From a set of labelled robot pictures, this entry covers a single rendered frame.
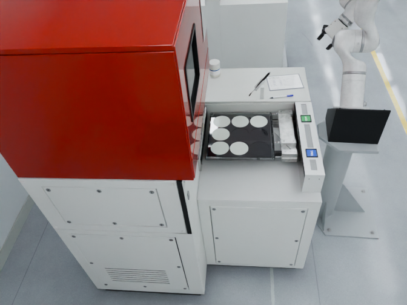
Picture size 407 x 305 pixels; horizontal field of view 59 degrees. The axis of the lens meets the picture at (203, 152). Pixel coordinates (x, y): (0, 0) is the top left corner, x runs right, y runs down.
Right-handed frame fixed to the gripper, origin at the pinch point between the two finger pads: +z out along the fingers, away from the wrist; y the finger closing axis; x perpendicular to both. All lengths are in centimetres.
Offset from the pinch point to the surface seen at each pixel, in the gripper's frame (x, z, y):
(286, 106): 18.6, 35.1, -22.2
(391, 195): -93, 51, -82
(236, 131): 45, 58, -24
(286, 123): 21, 40, -31
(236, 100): 39, 50, -6
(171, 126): 126, 32, -52
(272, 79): 14.9, 33.6, 0.2
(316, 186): 38, 41, -75
